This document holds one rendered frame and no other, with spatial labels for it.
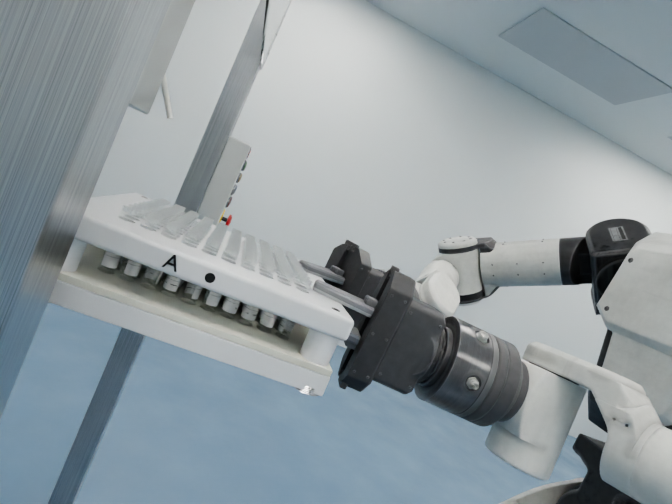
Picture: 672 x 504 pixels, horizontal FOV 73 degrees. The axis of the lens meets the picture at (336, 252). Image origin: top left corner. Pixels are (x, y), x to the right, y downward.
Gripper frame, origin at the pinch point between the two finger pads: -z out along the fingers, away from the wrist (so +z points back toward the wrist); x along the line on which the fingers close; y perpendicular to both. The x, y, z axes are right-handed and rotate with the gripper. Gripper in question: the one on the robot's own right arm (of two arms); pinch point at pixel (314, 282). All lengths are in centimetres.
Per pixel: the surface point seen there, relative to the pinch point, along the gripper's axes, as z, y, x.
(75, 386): 41, 143, 103
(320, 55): 187, 302, -129
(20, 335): -30.2, -9.3, 6.8
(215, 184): 21, 70, -2
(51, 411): 29, 125, 103
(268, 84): 163, 318, -86
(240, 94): 18, 72, -26
